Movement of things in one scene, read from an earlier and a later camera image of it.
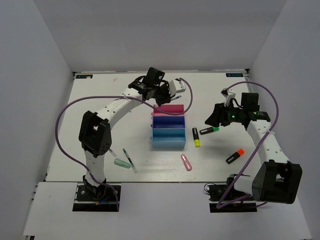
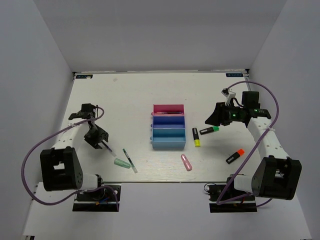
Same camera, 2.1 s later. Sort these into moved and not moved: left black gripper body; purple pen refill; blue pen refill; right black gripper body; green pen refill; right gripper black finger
Moved: blue pen refill; left black gripper body
Not moved: purple pen refill; green pen refill; right gripper black finger; right black gripper body
